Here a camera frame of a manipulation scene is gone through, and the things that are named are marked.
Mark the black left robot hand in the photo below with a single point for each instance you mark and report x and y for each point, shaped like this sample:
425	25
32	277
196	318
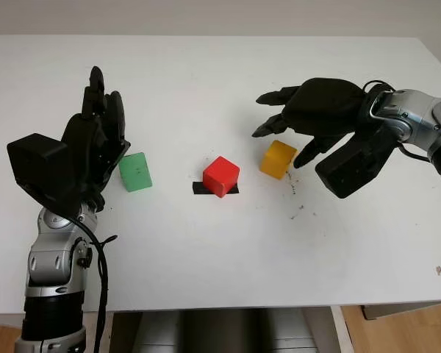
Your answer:
88	143

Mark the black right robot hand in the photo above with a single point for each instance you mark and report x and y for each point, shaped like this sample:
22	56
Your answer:
327	106

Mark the green block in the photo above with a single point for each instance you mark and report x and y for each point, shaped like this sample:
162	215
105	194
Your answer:
135	173

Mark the yellow block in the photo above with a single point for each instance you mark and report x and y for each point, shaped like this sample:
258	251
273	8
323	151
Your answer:
275	160

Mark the red block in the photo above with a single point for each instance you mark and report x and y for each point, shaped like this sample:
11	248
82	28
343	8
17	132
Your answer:
220	176

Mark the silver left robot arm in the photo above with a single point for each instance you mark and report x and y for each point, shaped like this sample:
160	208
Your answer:
49	257

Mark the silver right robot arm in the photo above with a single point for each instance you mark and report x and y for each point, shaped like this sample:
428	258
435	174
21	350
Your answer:
408	110

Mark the black tape strip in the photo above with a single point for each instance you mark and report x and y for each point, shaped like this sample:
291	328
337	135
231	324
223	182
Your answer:
197	188

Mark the white table leg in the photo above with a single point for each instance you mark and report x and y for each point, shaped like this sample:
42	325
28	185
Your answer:
341	331

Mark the grey robot torso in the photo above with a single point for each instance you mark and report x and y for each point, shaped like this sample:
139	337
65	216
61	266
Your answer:
220	331

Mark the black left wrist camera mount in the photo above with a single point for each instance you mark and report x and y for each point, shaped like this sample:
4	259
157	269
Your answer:
35	162

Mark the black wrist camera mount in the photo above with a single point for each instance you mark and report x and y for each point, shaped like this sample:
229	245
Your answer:
353	169
35	162

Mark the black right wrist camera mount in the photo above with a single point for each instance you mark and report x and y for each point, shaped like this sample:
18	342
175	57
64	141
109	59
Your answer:
353	169

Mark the grey table frame rail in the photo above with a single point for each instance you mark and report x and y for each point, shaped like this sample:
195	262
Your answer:
408	311

